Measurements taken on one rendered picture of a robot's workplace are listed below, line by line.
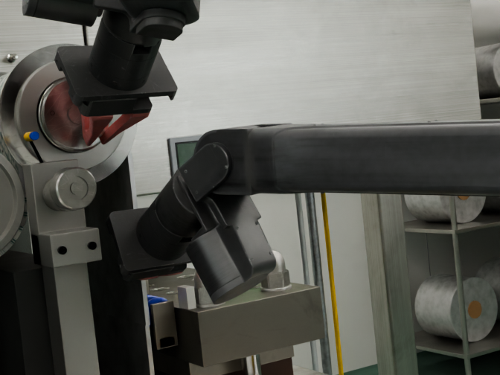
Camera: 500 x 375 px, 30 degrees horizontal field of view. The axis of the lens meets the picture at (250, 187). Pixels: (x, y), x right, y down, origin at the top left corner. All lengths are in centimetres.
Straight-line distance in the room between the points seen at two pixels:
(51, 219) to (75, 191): 6
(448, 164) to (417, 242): 403
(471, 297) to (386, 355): 249
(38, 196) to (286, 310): 31
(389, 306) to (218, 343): 85
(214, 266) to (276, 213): 339
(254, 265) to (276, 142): 12
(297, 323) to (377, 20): 70
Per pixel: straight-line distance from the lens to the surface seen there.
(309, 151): 76
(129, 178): 101
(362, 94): 158
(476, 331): 438
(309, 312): 107
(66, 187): 88
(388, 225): 181
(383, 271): 182
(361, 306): 453
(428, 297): 437
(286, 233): 426
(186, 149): 139
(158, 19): 74
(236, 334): 103
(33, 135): 90
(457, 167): 70
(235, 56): 145
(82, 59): 88
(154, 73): 89
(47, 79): 97
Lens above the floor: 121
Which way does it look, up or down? 3 degrees down
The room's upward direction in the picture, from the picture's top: 6 degrees counter-clockwise
